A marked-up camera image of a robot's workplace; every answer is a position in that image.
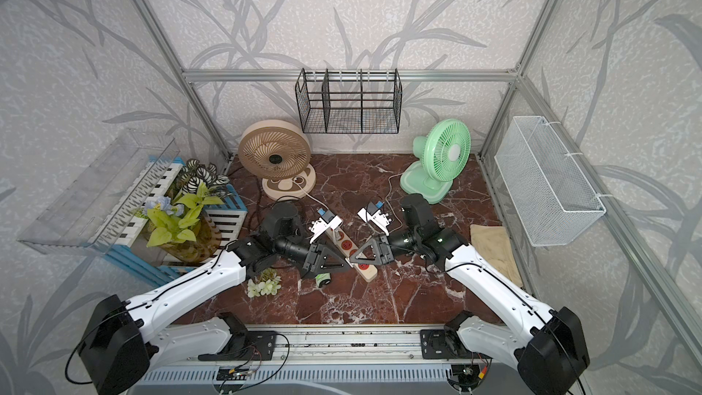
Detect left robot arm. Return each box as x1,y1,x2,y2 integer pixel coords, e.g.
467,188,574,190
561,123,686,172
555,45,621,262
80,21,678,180
71,202,350,394

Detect white artificial flower sprig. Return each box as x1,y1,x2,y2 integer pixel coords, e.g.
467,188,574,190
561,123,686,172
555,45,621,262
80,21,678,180
247,268,282,299

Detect striped leaf plant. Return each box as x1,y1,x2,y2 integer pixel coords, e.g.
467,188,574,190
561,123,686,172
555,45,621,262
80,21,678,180
175,158,230,198

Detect green desk fan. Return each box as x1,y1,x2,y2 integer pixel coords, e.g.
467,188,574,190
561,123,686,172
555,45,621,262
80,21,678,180
400,119,472,204

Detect black work glove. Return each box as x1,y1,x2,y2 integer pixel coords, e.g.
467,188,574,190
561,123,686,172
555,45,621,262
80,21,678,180
314,274,332,289

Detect white beige fan cable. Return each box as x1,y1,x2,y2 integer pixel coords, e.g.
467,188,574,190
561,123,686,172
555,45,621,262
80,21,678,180
290,174,336,221

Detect clear plastic tray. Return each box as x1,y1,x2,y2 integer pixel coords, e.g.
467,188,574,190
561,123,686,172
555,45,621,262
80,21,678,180
18,129,179,256

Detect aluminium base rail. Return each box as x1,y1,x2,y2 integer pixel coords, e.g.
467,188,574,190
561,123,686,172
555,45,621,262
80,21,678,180
130,325,530,394

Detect black wire basket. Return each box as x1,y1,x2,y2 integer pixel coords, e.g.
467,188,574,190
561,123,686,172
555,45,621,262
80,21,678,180
294,69,403,135

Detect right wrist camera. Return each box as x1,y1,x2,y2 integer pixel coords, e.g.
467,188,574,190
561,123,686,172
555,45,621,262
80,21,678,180
358,201,391,236

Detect white green fan cable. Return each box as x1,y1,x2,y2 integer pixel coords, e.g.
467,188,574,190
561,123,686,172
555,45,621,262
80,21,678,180
383,173,407,232

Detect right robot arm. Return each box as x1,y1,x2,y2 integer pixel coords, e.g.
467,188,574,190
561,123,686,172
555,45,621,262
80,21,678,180
349,194,590,394

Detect potted green plant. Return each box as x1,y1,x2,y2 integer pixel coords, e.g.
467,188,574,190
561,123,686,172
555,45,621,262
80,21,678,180
133,185,224,264

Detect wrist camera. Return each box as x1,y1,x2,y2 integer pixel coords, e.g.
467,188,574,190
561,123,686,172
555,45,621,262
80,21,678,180
358,201,391,236
309,208,343,243

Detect beige round desk fan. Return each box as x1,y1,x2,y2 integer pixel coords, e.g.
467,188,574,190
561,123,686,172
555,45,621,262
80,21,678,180
238,120,316,200

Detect black power strip cable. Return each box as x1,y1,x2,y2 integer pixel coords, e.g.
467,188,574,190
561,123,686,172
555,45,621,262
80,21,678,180
227,165,297,232

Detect white wire basket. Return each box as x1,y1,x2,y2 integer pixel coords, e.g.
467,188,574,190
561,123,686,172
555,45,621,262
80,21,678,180
495,115,606,247

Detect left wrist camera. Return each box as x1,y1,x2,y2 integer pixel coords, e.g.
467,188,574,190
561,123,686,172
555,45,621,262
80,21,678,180
309,208,343,243

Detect beige work glove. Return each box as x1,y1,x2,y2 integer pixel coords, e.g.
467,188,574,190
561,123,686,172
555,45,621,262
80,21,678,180
470,224,524,288

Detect blue white wooden crate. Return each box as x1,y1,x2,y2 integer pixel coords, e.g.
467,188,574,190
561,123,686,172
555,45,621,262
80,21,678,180
103,157,248,286

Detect beige power strip red sockets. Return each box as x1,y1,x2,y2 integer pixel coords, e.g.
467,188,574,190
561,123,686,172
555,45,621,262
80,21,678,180
325,226,378,283

